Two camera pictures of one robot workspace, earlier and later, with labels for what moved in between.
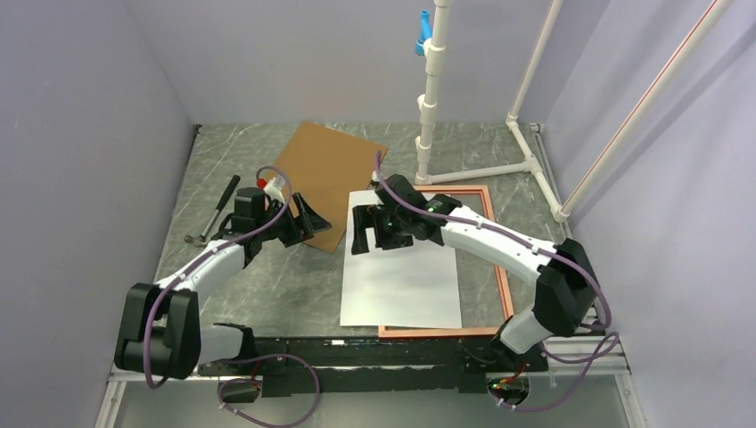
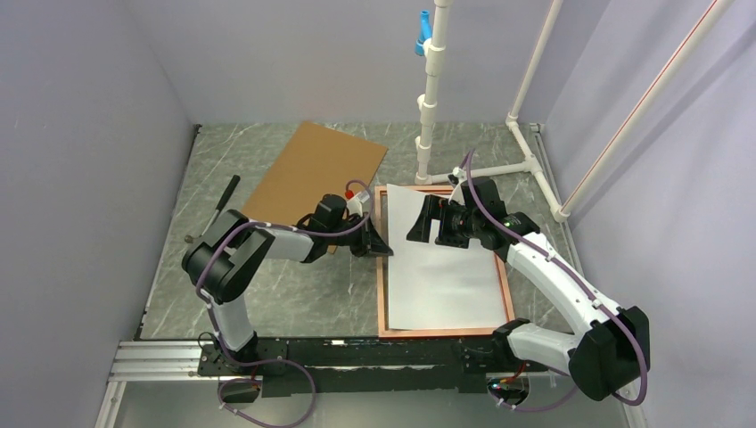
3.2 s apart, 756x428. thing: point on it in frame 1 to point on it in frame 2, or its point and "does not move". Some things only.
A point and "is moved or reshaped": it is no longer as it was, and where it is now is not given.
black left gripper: (301, 227) to (373, 243)
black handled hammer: (201, 240) does not move
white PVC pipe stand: (435, 43) does not move
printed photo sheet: (410, 286) is moved or reshaped
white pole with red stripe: (698, 32) does not move
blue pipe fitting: (425, 32) does not move
